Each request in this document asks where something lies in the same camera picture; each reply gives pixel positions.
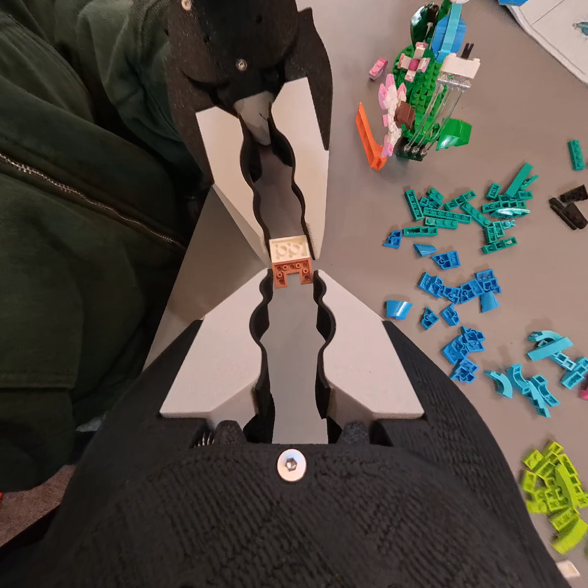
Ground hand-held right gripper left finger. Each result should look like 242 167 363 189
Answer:
159 269 276 443

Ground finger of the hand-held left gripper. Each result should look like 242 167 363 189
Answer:
196 107 273 267
268 75 330 261

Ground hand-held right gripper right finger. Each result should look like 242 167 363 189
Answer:
314 269 426 443

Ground white lego brick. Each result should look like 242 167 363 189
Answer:
269 235 314 267

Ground brown lego brick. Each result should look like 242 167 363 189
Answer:
271 260 314 289

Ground person's left forearm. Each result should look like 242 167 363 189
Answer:
76 0 184 152

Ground green lego flower model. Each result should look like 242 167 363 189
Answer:
382 0 481 161

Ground pile of blue lego pieces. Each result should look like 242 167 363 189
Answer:
383 229 502 384

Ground bright green lego piece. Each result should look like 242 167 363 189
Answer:
435 119 473 151

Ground pile of teal lego pieces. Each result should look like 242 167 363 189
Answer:
403 162 539 254

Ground pile of turquoise lego pieces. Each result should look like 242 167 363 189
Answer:
484 330 588 419

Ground pile of lime lego pieces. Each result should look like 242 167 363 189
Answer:
520 440 588 555

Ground lego instruction booklet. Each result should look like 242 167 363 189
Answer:
498 0 588 85

